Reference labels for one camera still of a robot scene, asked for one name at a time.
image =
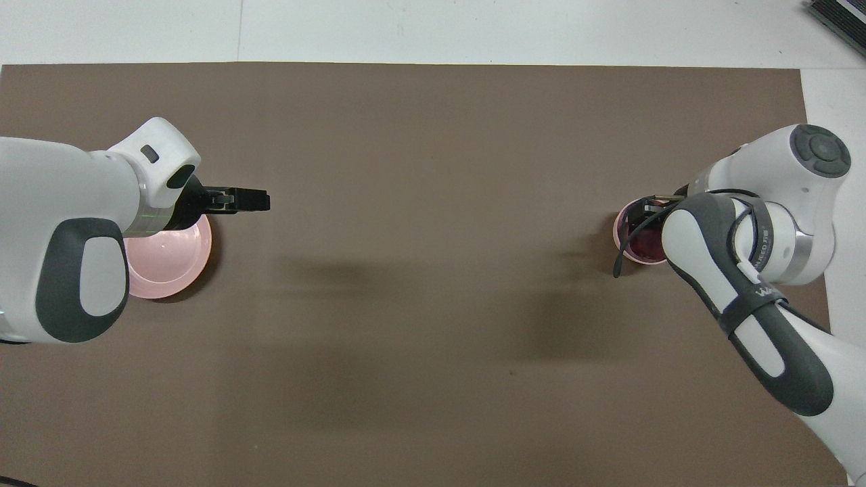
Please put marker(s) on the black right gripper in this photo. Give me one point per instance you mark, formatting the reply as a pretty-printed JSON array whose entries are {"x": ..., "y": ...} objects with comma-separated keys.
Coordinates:
[{"x": 666, "y": 203}]

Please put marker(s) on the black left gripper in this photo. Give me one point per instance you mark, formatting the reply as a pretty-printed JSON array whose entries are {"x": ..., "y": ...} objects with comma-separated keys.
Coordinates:
[{"x": 196, "y": 206}]

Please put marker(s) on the dark red apple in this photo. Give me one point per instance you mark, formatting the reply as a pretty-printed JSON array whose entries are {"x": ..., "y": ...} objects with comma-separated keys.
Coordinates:
[{"x": 646, "y": 245}]

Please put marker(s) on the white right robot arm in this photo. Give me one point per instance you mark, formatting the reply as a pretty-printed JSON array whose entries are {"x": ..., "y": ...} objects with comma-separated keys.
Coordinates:
[{"x": 778, "y": 203}]

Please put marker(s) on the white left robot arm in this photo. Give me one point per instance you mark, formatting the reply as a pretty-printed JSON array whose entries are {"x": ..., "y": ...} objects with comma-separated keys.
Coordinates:
[{"x": 61, "y": 203}]

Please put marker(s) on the pink bowl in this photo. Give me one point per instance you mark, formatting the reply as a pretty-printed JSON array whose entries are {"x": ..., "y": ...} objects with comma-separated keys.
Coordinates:
[{"x": 619, "y": 230}]

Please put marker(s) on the pink plate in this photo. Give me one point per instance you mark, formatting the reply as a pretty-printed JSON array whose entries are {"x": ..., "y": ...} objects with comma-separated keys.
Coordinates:
[{"x": 169, "y": 260}]

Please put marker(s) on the brown table mat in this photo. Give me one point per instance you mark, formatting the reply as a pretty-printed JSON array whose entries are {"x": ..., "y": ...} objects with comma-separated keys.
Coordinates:
[{"x": 433, "y": 270}]

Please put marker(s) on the dark ribbed device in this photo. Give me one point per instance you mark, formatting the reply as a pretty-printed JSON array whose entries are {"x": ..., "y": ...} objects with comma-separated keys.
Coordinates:
[{"x": 842, "y": 20}]

